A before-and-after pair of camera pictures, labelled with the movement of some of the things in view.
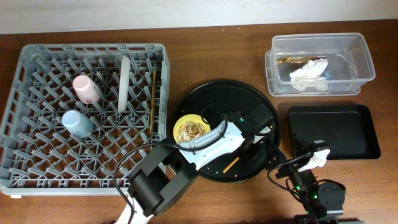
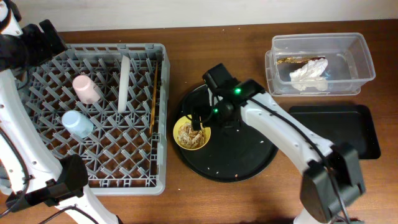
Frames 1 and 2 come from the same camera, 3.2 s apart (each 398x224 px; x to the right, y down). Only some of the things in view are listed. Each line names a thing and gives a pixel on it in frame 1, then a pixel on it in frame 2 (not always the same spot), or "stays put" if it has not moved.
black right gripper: [297, 166] -> [196, 119]
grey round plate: [124, 84] stays put
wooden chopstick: [231, 165] -> [154, 100]
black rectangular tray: [348, 130] stays put
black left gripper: [261, 137] -> [45, 34]
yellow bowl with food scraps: [189, 127] stays put
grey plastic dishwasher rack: [74, 111] stays put
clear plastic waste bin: [316, 64] stays put
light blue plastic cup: [77, 123] stays put
